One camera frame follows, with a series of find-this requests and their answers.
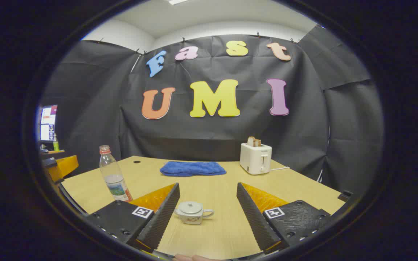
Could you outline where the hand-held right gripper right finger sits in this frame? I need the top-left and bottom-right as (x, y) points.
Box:
(236, 182), (335, 254)

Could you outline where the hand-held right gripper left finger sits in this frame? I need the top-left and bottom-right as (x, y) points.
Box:
(86, 182), (181, 253)

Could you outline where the white ceramic teacup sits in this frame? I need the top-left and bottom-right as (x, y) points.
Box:
(175, 207), (214, 225)

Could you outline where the white teacup lid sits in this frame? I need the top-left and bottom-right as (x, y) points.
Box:
(179, 201), (203, 215)

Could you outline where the clear plastic water bottle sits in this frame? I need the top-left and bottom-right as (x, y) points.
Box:
(99, 145), (134, 203)

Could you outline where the computer monitor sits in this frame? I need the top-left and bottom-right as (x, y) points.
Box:
(40, 105), (58, 142)

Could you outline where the white toaster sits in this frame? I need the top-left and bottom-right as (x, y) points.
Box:
(239, 142), (272, 175)

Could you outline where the blue towel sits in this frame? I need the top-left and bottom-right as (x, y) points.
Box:
(159, 161), (227, 177)

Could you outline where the black backdrop cloth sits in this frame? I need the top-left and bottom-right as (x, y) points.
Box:
(40, 25), (384, 196)

